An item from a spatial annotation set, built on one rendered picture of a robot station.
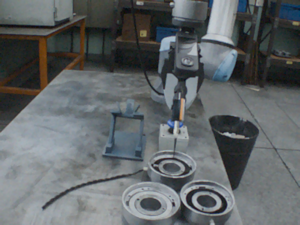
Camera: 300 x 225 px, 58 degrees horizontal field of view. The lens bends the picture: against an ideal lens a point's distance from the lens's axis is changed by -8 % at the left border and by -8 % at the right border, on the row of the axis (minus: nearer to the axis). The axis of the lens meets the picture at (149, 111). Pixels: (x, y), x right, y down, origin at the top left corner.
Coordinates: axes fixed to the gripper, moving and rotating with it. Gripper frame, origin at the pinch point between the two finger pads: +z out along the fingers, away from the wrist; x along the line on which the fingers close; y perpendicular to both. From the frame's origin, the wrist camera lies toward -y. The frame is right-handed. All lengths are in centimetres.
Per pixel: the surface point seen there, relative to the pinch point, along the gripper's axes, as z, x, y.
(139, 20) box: 18, 42, 329
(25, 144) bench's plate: 13.1, 37.2, -4.6
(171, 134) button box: 8.6, 0.7, 1.8
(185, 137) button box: 8.6, -2.8, 1.0
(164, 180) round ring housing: 10.2, 1.8, -15.3
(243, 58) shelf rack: 54, -104, 329
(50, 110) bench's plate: 13.0, 38.7, 17.1
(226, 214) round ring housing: 9.6, -9.8, -24.8
